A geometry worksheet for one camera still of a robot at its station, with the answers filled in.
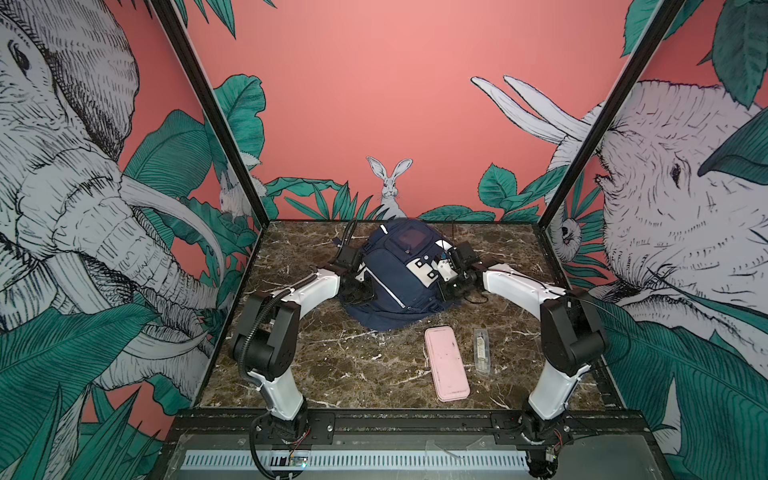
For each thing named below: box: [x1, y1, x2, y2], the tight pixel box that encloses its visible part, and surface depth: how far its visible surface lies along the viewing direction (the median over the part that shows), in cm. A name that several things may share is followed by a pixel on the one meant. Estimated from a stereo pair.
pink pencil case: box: [424, 326, 470, 402], surface depth 84 cm
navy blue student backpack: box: [344, 219, 460, 332], surface depth 98 cm
